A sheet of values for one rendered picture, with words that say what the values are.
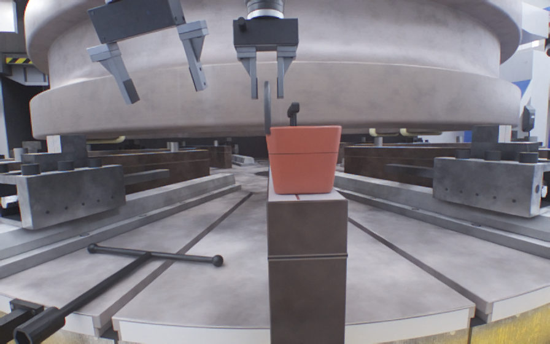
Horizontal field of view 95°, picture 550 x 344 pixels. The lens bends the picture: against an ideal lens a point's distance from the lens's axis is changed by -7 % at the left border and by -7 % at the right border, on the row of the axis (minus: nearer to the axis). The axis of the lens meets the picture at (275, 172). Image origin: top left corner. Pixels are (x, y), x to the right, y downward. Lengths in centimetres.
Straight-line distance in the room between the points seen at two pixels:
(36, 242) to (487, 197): 196
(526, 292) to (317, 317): 77
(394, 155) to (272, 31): 232
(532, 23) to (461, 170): 407
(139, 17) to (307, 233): 43
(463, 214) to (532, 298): 59
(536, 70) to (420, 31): 565
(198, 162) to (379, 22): 210
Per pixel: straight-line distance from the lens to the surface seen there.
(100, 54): 54
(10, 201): 157
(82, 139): 161
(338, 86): 125
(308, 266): 50
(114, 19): 51
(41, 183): 139
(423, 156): 271
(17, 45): 474
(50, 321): 95
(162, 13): 47
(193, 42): 48
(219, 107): 123
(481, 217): 162
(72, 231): 157
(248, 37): 59
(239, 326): 80
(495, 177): 147
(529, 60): 722
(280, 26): 59
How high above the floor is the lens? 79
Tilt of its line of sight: 7 degrees down
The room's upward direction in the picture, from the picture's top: 1 degrees counter-clockwise
